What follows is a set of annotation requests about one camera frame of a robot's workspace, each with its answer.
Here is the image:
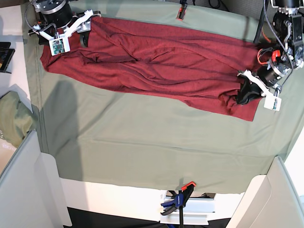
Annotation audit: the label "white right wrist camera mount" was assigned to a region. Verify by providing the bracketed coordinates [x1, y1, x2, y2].
[28, 10, 101, 56]

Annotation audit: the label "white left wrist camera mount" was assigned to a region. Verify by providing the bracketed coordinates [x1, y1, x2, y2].
[237, 70, 282, 111]

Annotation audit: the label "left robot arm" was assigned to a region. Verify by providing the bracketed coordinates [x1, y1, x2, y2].
[236, 0, 304, 111]

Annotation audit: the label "orange black clamp top middle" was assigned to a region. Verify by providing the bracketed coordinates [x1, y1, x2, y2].
[176, 0, 188, 20]

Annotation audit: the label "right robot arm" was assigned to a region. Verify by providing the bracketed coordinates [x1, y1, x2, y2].
[24, 0, 94, 54]

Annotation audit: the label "red long-sleeve shirt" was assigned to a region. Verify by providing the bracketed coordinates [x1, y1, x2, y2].
[41, 17, 259, 121]

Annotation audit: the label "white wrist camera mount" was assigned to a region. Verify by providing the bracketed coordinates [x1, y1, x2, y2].
[237, 70, 282, 111]
[28, 10, 101, 56]

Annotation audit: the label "white bin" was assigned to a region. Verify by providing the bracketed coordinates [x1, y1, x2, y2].
[227, 156, 304, 228]
[0, 131, 72, 228]

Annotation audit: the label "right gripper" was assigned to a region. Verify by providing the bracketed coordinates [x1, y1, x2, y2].
[35, 0, 92, 48]

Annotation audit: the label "black cables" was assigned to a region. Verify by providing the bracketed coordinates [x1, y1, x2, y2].
[192, 0, 231, 11]

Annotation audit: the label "black tablet device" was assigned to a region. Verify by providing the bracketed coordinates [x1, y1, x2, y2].
[0, 42, 15, 74]

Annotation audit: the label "crumpled green cloth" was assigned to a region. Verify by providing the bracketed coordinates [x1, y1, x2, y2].
[0, 91, 38, 148]

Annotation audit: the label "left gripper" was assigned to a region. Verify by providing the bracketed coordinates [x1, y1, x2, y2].
[236, 61, 291, 105]

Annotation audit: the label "white bin left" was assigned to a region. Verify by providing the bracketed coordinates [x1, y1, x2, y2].
[0, 131, 72, 228]

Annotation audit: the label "white bin right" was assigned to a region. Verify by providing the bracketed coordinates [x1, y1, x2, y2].
[227, 156, 304, 228]

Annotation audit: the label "blue orange bar clamp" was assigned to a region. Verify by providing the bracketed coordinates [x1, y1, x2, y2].
[161, 181, 196, 228]

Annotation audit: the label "green table cloth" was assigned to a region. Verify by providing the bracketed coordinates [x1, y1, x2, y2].
[21, 4, 304, 193]

